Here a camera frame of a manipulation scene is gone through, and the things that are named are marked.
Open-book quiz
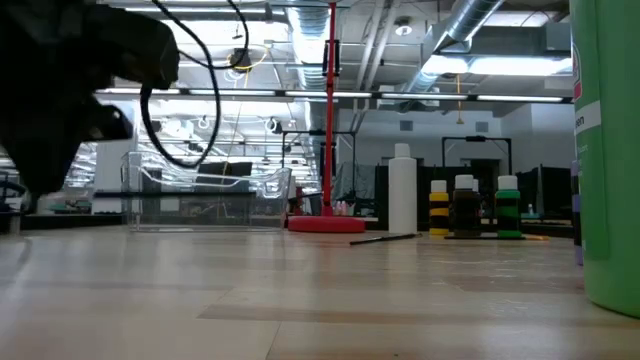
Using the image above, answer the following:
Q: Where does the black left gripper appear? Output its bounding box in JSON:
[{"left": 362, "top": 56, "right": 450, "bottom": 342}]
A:
[{"left": 0, "top": 0, "right": 180, "bottom": 197}]

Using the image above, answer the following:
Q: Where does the orange-bristle paintbrush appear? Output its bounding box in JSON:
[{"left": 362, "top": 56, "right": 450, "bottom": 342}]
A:
[{"left": 349, "top": 232, "right": 424, "bottom": 247}]

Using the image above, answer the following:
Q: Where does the tall white plastic bottle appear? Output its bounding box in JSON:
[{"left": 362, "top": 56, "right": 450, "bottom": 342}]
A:
[{"left": 388, "top": 143, "right": 419, "bottom": 235}]

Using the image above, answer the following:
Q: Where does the thin dark paintbrush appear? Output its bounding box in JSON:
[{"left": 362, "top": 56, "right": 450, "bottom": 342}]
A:
[{"left": 444, "top": 233, "right": 550, "bottom": 242}]

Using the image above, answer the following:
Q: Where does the large light green bottle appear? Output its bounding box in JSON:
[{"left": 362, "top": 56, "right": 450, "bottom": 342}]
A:
[{"left": 569, "top": 0, "right": 640, "bottom": 319}]

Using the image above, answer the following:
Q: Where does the yellow paint bottle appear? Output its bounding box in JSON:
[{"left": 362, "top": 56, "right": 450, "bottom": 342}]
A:
[{"left": 428, "top": 179, "right": 450, "bottom": 238}]

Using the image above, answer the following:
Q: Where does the brown paint bottle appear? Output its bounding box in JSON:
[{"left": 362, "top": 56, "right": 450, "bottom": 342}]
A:
[{"left": 452, "top": 174, "right": 483, "bottom": 239}]

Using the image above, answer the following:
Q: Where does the small green paint bottle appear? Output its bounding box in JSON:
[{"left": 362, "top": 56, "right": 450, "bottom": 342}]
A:
[{"left": 496, "top": 174, "right": 523, "bottom": 241}]

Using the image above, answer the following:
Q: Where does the white pillar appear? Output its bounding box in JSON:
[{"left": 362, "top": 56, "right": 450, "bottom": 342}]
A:
[{"left": 92, "top": 99, "right": 140, "bottom": 215}]

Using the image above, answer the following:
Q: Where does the clear plastic bin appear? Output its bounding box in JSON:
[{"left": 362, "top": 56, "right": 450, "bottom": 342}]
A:
[{"left": 120, "top": 150, "right": 293, "bottom": 232}]

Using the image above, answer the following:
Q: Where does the black background monitor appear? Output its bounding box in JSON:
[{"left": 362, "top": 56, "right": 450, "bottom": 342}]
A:
[{"left": 194, "top": 160, "right": 254, "bottom": 187}]

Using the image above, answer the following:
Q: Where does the red desk lamp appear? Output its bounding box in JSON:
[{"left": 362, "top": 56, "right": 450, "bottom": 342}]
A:
[{"left": 288, "top": 0, "right": 366, "bottom": 234}]

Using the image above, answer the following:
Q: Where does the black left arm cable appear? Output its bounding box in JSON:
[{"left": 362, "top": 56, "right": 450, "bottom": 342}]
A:
[{"left": 139, "top": 0, "right": 250, "bottom": 170}]

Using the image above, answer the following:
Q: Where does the black ceiling cord reel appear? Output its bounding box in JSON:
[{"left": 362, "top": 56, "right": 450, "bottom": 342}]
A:
[{"left": 227, "top": 47, "right": 256, "bottom": 74}]

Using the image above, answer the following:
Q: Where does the overhead rail with light strips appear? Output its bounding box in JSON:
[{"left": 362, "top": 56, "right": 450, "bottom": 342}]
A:
[{"left": 94, "top": 85, "right": 572, "bottom": 104}]

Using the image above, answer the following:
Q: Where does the silver spiral ventilation duct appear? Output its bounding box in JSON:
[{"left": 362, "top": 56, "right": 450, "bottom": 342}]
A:
[{"left": 399, "top": 0, "right": 507, "bottom": 94}]

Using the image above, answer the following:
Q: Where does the black background frame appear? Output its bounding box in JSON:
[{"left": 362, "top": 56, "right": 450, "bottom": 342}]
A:
[{"left": 441, "top": 134, "right": 514, "bottom": 176}]

